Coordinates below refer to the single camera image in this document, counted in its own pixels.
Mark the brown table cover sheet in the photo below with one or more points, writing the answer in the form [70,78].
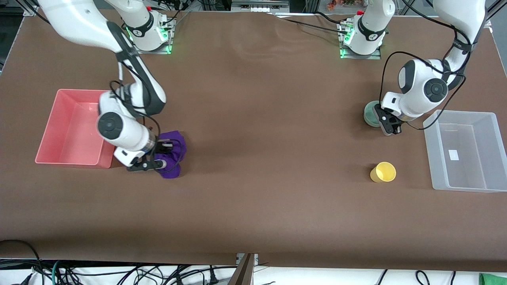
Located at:
[253,158]

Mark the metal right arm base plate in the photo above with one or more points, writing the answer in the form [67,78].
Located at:
[152,52]

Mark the orange red small objects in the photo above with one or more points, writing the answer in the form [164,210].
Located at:
[340,3]

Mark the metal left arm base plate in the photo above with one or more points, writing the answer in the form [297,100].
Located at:
[362,57]

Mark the green fabric piece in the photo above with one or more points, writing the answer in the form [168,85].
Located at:
[493,280]

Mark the white label sticker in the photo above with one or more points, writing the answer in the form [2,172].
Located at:
[454,154]

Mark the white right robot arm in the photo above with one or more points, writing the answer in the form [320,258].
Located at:
[79,19]

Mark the purple cloth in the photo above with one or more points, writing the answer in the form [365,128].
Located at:
[171,173]

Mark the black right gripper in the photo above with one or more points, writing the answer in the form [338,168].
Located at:
[162,148]

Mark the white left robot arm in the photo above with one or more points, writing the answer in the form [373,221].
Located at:
[420,83]

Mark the pink plastic bin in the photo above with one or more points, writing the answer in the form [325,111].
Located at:
[67,130]

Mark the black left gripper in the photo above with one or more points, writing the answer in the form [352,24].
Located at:
[395,127]

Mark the yellow plastic cup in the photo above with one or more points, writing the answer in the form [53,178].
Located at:
[384,172]

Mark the mint green bowl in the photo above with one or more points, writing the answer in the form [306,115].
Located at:
[370,114]

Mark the grey metal box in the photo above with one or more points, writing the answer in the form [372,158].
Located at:
[257,4]

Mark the metal table corner bracket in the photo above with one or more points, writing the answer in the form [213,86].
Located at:
[489,23]
[31,11]

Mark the translucent plastic bin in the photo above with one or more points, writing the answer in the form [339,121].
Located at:
[435,158]

